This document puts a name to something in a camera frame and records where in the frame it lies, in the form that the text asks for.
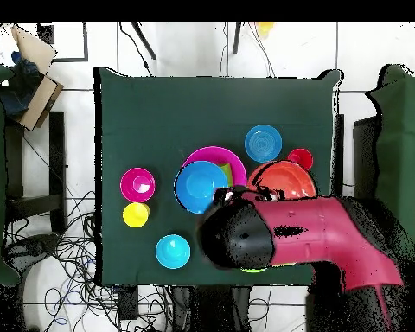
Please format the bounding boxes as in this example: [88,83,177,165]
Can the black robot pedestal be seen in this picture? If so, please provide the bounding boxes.
[170,285,254,332]

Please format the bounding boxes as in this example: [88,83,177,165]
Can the cable bundle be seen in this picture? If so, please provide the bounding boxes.
[3,189,181,332]

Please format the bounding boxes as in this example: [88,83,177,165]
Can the black square frame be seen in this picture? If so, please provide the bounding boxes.
[36,22,90,63]

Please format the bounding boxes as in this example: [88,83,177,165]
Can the cardboard box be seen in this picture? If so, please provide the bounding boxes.
[10,25,65,132]

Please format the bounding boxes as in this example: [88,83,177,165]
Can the black floor box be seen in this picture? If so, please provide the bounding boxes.
[118,285,140,322]

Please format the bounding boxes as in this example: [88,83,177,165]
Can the black tripod leg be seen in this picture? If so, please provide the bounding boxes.
[232,21,243,55]
[130,22,157,61]

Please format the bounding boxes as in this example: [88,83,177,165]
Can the small ribbed light blue bowl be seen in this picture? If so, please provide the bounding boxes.
[155,233,192,270]

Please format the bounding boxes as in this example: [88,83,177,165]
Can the dark blue cloth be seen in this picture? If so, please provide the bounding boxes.
[0,51,44,118]

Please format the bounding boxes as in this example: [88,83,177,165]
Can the blue straight-sided bowl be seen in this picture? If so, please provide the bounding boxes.
[244,124,284,164]

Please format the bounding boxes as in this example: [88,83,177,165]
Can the large magenta bowl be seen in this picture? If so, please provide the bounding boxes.
[181,145,248,189]

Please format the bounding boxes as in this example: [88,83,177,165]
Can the green cup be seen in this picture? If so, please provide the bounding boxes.
[219,163,235,188]

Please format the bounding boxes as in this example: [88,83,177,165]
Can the dark green tablecloth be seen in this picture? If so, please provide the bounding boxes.
[93,66,343,289]

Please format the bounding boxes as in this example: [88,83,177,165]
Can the red cup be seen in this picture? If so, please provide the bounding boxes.
[286,148,315,171]

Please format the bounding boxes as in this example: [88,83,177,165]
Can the green bowl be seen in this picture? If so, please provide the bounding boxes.
[240,264,268,274]

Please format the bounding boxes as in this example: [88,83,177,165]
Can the orange bowl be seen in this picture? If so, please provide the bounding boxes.
[246,159,318,201]

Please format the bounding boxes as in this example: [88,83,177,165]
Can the small crimson bowl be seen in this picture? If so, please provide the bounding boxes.
[119,167,156,204]

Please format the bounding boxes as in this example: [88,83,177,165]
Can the yellow cup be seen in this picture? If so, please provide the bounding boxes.
[122,202,150,228]

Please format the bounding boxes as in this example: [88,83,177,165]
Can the yellow object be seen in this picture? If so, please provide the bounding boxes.
[256,21,275,37]

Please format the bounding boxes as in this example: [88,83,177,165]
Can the black stool frame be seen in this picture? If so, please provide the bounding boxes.
[4,110,67,236]

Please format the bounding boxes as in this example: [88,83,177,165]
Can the large blue bowl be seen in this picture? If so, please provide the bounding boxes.
[174,160,229,215]

